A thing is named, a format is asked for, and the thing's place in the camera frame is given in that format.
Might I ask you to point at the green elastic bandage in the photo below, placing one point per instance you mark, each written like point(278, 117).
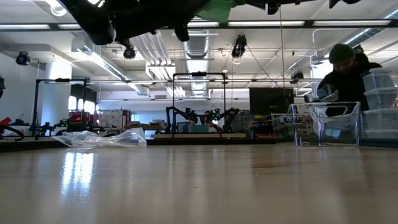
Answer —
point(217, 11)

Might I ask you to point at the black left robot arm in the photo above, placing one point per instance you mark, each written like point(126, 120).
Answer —
point(93, 21)

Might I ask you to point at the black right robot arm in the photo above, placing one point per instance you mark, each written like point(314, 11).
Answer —
point(342, 2)

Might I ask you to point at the dark cap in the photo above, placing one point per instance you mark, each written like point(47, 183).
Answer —
point(341, 53)

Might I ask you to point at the small clear container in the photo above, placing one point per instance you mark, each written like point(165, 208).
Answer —
point(329, 93)

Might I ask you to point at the person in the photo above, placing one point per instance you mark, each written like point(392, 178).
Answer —
point(207, 116)
point(348, 81)

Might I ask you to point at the white patterned box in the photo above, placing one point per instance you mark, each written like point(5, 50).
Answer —
point(112, 118)

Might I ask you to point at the clear plastic bin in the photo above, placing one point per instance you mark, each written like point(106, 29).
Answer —
point(280, 124)

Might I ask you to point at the teal box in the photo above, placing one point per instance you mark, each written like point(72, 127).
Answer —
point(199, 128)

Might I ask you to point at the wooden station table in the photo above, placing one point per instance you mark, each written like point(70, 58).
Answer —
point(180, 136)

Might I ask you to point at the red tool cart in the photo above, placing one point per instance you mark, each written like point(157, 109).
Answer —
point(77, 117)

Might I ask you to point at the clear plastic zip bag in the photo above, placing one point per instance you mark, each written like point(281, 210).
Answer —
point(326, 124)

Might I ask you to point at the stack of clear boxes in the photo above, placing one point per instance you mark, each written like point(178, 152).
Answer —
point(379, 99)

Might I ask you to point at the red black machine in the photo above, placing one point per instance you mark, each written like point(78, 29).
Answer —
point(3, 121)

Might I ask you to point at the black overhead rail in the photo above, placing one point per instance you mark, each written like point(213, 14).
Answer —
point(309, 23)

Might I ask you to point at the black ceiling-hung camera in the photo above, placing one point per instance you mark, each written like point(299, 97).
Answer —
point(239, 46)
point(297, 75)
point(129, 53)
point(359, 49)
point(23, 58)

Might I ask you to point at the silver ventilation duct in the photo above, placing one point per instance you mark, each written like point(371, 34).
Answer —
point(196, 46)
point(367, 32)

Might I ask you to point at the white ceiling duct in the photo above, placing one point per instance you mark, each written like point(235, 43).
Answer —
point(93, 56)

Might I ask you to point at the black station frame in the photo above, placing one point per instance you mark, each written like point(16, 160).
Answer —
point(199, 74)
point(62, 80)

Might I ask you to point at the black wall screen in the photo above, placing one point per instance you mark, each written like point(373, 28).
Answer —
point(270, 101)

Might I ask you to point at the black table frame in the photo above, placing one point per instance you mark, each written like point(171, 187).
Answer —
point(186, 142)

